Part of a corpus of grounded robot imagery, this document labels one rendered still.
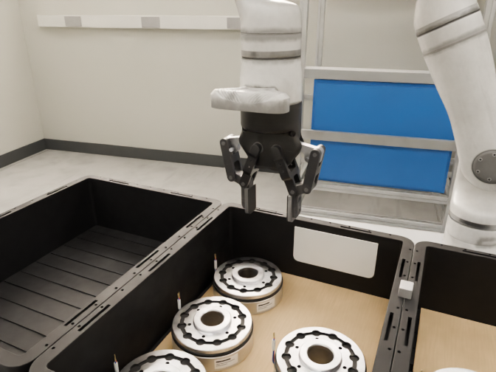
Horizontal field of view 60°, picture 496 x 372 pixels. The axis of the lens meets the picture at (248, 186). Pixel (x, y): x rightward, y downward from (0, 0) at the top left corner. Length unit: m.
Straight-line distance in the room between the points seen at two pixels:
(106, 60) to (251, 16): 3.34
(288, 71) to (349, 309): 0.35
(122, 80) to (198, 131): 0.75
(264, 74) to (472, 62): 0.35
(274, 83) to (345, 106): 1.83
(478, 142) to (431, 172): 1.68
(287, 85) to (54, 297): 0.46
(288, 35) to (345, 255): 0.33
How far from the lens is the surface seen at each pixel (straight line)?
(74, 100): 4.08
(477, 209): 0.80
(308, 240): 0.67
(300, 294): 0.67
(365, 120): 2.32
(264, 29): 0.49
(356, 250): 0.65
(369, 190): 2.44
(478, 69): 0.73
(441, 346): 0.63
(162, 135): 3.69
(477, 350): 0.65
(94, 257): 0.80
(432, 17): 0.72
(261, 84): 0.49
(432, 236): 1.17
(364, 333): 0.62
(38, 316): 0.69
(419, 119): 2.33
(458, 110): 0.74
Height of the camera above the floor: 1.23
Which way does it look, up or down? 23 degrees down
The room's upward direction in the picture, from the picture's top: straight up
